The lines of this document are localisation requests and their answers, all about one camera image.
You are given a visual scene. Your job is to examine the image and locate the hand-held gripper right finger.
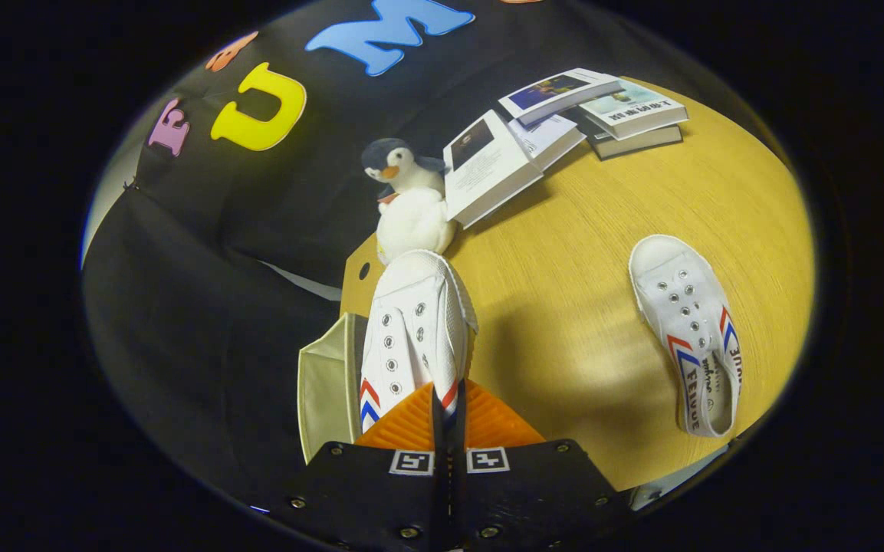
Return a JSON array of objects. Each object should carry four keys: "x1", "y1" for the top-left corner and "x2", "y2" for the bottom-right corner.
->
[{"x1": 451, "y1": 379, "x2": 634, "y2": 552}]

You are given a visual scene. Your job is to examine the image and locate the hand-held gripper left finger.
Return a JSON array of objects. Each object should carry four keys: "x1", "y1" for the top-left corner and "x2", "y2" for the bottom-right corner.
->
[{"x1": 273, "y1": 381, "x2": 450, "y2": 552}]

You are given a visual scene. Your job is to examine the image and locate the grey fabric storage box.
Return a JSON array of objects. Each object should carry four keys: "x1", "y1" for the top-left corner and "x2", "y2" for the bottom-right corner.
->
[{"x1": 297, "y1": 313, "x2": 370, "y2": 465}]

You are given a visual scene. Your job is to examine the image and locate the white canvas shoe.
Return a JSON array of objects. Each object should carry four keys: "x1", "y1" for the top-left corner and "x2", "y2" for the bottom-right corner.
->
[
  {"x1": 359, "y1": 250, "x2": 479, "y2": 434},
  {"x1": 629, "y1": 235, "x2": 743, "y2": 438}
]

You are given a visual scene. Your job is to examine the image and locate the penguin plush toy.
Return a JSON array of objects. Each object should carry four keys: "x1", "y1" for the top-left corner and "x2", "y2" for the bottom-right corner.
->
[{"x1": 360, "y1": 138, "x2": 458, "y2": 265}]

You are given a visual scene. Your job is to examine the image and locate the black backdrop cloth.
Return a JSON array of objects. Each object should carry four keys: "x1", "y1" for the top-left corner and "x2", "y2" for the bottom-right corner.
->
[{"x1": 81, "y1": 0, "x2": 780, "y2": 507}]

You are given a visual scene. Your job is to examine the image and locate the white book with portrait cover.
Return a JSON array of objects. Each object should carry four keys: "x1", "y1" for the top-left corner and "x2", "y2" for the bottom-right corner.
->
[{"x1": 443, "y1": 110, "x2": 544, "y2": 229}]

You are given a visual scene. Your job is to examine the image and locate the plain white book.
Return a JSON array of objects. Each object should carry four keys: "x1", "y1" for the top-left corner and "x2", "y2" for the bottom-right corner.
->
[{"x1": 507, "y1": 113, "x2": 587, "y2": 171}]

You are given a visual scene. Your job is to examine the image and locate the dark grey book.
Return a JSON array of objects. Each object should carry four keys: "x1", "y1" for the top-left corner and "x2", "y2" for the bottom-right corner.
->
[{"x1": 564, "y1": 107, "x2": 684, "y2": 161}]

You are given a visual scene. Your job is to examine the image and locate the book with blue picture cover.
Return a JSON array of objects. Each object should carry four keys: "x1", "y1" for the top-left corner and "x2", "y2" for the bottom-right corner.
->
[{"x1": 498, "y1": 68, "x2": 623, "y2": 127}]

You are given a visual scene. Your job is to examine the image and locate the book with pale teal cover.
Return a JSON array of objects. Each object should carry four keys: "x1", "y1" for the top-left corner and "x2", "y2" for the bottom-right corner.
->
[{"x1": 580, "y1": 79, "x2": 689, "y2": 141}]

